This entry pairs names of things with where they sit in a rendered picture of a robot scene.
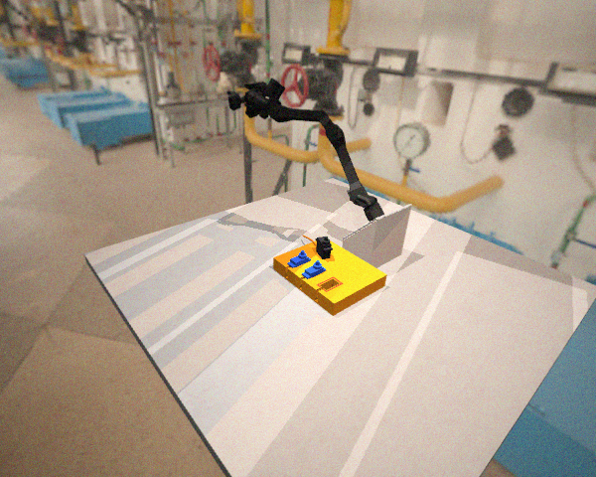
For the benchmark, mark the black micro servo with brown cable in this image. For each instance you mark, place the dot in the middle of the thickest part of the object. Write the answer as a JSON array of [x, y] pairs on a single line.
[[323, 246]]

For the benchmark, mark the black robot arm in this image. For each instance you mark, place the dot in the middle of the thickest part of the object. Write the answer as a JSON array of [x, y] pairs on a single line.
[[281, 113]]

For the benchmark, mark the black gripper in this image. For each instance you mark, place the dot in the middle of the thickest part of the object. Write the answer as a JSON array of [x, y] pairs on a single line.
[[255, 90]]

